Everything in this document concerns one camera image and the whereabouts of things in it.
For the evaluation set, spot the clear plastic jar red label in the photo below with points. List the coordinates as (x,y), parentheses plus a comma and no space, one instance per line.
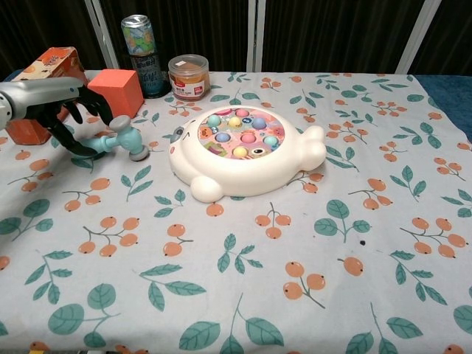
(190,79)

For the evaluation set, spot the orange foam cube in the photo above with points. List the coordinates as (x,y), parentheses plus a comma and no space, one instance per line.
(118,94)

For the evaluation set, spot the blue toy hammer grey ends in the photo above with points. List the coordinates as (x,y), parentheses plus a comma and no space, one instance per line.
(127,134)

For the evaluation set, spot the white partition frame post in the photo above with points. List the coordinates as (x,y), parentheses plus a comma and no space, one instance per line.
(416,37)
(255,33)
(101,33)

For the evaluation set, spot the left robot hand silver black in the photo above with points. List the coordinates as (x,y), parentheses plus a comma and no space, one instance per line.
(44,97)

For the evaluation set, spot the orange printed carton box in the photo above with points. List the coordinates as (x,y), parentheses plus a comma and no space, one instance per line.
(51,62)

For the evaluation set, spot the tall printed beverage can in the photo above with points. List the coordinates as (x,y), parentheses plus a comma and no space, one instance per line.
(142,44)

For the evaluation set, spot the dark blue table cover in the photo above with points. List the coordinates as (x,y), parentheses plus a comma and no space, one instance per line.
(450,99)

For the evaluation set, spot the floral orange fruit tablecloth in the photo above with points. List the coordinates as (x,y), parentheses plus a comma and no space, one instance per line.
(236,265)

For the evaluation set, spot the dark ribbed partition panel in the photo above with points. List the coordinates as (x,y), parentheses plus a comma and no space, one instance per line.
(195,26)
(40,26)
(332,33)
(455,37)

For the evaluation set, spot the white whack-a-mole toy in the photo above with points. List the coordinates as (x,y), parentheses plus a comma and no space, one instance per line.
(236,173)

